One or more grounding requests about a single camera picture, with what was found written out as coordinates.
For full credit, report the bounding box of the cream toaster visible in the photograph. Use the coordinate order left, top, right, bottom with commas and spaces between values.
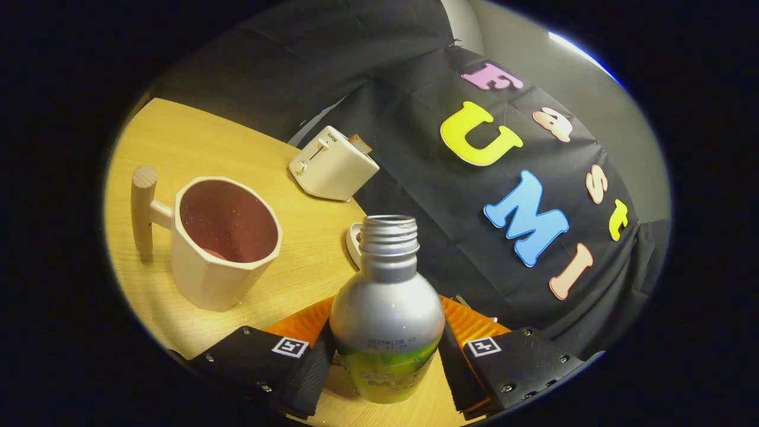
289, 125, 380, 202

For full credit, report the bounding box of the cream cup with wooden handle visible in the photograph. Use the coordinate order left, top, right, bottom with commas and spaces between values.
130, 165, 283, 313

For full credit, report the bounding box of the wooden table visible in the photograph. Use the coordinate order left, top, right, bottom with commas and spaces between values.
104, 98, 475, 427

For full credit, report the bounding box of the small white plate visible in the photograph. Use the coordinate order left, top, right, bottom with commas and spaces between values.
346, 222, 363, 270

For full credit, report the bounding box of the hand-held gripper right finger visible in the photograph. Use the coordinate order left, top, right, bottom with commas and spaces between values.
438, 295, 602, 420

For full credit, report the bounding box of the silver green juice bottle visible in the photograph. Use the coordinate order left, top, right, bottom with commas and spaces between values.
329, 215, 446, 404

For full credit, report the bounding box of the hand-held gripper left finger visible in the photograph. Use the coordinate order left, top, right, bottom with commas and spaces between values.
172, 295, 337, 419

